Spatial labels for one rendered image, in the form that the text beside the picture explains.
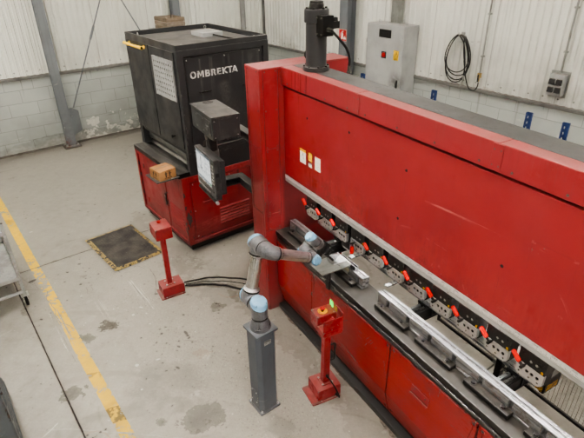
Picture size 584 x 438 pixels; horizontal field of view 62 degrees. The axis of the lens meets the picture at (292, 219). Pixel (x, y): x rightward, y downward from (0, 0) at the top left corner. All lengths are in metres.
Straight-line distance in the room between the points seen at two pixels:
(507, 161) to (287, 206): 2.37
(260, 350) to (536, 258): 1.92
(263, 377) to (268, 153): 1.75
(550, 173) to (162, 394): 3.21
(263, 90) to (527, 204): 2.21
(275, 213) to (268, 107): 0.95
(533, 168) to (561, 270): 0.47
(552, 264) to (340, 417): 2.13
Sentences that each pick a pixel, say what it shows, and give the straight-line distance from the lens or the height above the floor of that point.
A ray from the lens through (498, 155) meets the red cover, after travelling 2.44.
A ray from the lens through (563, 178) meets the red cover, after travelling 2.28.
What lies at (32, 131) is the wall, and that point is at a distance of 9.79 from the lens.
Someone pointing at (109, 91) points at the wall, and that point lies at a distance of 9.99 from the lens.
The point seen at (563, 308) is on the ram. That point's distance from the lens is 2.51.
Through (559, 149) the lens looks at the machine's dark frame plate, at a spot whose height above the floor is 2.30.
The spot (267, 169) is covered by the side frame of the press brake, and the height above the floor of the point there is 1.48.
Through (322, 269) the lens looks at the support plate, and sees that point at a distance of 3.63.
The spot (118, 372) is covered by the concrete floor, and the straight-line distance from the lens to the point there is 4.51.
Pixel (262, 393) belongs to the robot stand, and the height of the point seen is 0.22.
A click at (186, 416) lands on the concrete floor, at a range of 4.05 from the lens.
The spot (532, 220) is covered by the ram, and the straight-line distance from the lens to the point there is 2.43.
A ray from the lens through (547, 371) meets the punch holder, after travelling 2.74.
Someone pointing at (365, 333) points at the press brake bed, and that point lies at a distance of 3.62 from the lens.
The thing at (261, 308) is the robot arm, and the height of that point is 0.97.
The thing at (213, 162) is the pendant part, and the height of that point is 1.59.
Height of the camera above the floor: 3.08
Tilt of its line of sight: 29 degrees down
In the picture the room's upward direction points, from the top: 1 degrees counter-clockwise
